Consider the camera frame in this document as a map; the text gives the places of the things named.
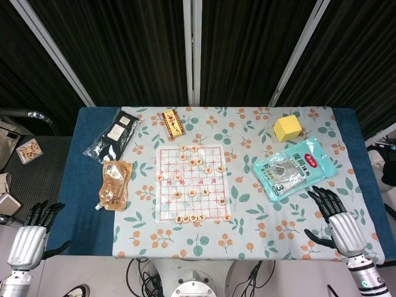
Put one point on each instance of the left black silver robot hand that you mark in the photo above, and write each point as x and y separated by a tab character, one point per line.
26	244

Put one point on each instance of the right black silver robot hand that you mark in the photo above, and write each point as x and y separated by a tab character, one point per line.
348	235

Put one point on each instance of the round wooden chess piece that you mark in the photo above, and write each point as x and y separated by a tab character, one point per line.
222	201
227	217
182	157
194	218
186	219
194	148
198	161
208	169
191	193
205	192
202	217
182	148
192	162
220	168
160	177
177	177
177	194
179	219

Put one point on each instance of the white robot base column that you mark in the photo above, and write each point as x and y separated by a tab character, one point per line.
193	281

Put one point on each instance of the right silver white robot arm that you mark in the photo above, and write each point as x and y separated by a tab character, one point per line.
365	275

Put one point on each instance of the small box of pieces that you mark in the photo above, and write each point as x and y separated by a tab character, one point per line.
29	151

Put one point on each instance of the white red-lined chess board sheet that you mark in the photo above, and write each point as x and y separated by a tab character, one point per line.
191	182

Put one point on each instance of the brown cardboard box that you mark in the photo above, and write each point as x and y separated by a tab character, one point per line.
8	204

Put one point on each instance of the black white shoe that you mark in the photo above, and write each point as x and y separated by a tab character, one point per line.
79	291

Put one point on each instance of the blue felt table mat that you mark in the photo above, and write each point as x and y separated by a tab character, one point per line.
77	185

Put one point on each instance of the teal snack bag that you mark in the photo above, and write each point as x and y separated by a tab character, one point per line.
294	170

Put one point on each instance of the beige bag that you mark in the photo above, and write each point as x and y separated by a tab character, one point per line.
7	145

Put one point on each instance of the brown sauce spout pouch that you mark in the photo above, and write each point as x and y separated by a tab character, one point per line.
114	184

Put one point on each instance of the floral patterned tablecloth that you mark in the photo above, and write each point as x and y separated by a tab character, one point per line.
247	198

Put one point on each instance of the yellow cube box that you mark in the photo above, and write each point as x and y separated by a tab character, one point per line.
287	128

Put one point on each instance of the black socks in clear bag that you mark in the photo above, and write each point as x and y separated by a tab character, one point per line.
114	137

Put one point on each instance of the red yellow card box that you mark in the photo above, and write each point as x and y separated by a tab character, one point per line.
173	124

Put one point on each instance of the slanted aluminium partition post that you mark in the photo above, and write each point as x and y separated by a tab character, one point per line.
52	52
298	52

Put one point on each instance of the upright aluminium partition post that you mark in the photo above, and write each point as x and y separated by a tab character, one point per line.
192	52

